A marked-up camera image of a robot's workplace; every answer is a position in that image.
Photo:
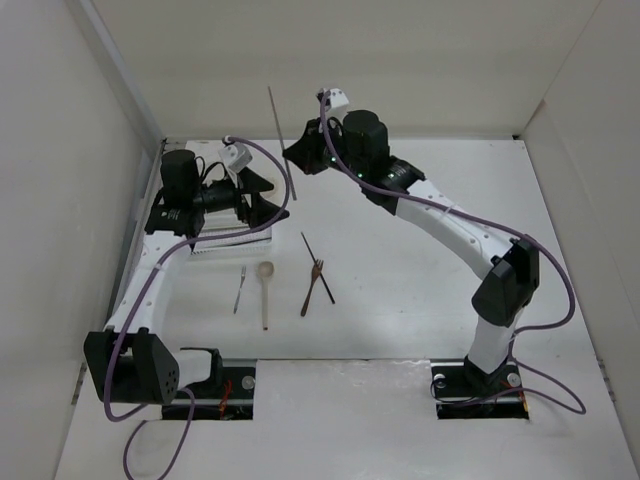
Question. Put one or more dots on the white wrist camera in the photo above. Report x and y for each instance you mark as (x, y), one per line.
(333, 102)
(235, 157)

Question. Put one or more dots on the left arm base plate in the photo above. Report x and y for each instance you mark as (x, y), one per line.
(228, 397)

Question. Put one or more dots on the small silver fork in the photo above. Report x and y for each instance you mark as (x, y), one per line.
(240, 287)

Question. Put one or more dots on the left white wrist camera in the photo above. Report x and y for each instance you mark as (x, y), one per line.
(235, 157)

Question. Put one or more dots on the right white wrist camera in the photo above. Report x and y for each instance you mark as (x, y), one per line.
(333, 102)

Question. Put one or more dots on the beige wooden spoon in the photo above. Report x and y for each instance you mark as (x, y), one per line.
(265, 272)

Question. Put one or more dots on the brown wooden fork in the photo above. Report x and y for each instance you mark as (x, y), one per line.
(315, 275)

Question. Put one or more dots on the silver metal chopstick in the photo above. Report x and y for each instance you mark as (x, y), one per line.
(281, 142)

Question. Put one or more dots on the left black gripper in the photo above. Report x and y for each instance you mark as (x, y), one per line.
(261, 211)

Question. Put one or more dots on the white round cup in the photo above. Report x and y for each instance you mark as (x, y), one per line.
(274, 189)

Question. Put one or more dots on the white perforated basket tray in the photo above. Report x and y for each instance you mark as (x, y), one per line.
(227, 242)

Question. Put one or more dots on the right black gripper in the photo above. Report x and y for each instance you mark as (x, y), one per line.
(305, 152)

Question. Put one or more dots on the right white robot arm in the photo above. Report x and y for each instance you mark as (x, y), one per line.
(508, 268)

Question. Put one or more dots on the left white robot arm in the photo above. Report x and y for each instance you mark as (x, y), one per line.
(127, 359)

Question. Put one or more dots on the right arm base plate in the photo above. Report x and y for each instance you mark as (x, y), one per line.
(462, 394)

